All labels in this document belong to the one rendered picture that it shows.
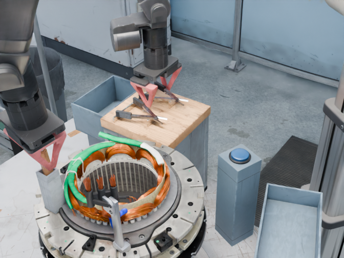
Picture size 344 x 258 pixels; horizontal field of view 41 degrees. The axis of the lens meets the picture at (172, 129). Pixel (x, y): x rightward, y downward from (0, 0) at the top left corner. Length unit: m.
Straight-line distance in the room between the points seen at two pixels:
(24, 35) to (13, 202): 0.86
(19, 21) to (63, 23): 3.07
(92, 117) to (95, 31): 2.25
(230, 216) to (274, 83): 2.28
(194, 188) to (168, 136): 0.21
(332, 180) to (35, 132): 0.63
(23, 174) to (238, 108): 1.86
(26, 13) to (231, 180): 0.65
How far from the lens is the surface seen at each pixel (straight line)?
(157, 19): 1.01
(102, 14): 3.27
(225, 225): 1.18
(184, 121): 1.11
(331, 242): 1.18
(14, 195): 1.41
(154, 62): 1.08
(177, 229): 0.82
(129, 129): 1.09
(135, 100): 1.14
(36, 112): 0.72
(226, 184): 1.09
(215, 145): 2.73
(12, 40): 0.59
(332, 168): 1.05
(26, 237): 1.29
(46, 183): 0.83
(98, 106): 1.29
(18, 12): 0.56
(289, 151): 2.72
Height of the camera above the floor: 1.72
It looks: 37 degrees down
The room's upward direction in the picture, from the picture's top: 2 degrees counter-clockwise
